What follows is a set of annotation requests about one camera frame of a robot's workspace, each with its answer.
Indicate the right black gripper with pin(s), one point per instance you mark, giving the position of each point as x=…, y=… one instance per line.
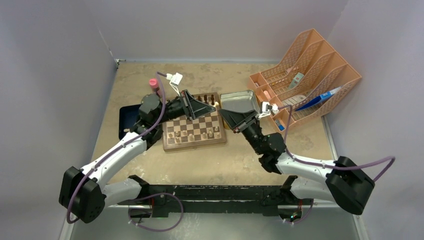
x=239, y=121

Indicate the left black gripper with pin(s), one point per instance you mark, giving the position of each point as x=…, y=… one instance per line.
x=195, y=108

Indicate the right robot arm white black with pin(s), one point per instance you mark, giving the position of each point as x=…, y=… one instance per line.
x=340, y=181

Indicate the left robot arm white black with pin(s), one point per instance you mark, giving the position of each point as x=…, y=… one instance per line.
x=109, y=159

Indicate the wooden chess board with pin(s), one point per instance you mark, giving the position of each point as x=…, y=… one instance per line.
x=196, y=127

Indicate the gold metal tin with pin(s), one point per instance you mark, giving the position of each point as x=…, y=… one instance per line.
x=240, y=101

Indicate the pink eraser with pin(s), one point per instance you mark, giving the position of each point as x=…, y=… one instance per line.
x=267, y=95

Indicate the blue grey marker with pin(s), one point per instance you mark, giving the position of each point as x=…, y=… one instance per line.
x=279, y=125

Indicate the pink capped bottle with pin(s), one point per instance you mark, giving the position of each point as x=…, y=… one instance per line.
x=154, y=85

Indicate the dark blue tin lid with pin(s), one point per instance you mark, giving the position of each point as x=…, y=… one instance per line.
x=127, y=118

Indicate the white card pack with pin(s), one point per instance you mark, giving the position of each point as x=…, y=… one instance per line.
x=296, y=80

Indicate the orange plastic file organizer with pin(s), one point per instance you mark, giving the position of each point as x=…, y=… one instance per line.
x=324, y=69

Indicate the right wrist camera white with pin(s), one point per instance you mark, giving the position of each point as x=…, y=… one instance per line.
x=267, y=109

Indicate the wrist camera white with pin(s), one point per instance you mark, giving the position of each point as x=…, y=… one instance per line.
x=174, y=81
x=267, y=109

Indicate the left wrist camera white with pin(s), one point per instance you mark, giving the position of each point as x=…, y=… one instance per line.
x=174, y=81

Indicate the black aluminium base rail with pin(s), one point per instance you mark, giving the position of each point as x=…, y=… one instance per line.
x=267, y=200

